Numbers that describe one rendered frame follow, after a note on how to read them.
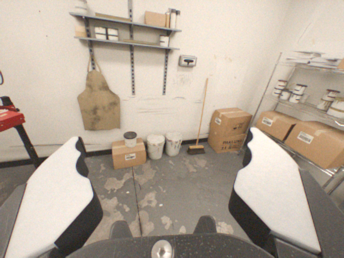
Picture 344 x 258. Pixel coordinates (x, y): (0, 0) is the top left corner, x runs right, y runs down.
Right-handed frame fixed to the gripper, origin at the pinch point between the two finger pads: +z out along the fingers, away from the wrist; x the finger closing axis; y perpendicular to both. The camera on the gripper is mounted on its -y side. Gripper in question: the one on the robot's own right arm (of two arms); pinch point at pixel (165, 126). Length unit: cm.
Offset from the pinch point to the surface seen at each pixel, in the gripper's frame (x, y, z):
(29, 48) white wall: -148, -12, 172
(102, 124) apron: -103, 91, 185
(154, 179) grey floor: -27, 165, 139
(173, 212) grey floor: -1, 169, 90
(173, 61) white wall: 10, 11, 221
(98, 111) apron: -103, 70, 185
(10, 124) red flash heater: -134, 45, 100
